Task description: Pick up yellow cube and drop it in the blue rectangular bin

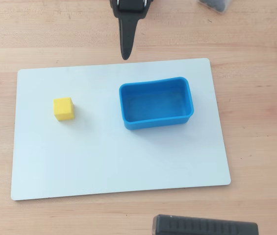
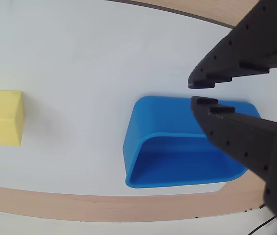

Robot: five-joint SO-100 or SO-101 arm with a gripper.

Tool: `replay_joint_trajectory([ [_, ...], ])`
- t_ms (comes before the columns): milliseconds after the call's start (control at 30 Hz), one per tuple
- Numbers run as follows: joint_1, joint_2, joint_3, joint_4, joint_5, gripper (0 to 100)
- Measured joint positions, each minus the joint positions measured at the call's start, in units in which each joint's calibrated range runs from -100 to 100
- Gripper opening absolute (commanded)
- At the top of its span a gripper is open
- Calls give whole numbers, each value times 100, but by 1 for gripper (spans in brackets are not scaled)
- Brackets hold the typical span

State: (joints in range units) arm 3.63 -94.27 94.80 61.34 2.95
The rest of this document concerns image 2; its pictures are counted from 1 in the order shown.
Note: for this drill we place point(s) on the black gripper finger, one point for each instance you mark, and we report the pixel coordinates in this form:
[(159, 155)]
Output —
[(248, 46), (251, 144)]

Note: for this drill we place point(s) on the yellow cube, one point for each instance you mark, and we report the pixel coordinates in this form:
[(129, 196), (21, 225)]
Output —
[(1, 117)]

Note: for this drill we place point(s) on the blue rectangular plastic bin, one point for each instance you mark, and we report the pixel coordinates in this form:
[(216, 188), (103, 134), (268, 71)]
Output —
[(167, 156)]

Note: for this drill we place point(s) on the white table mat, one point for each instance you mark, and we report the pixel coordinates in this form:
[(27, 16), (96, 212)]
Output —
[(79, 61)]

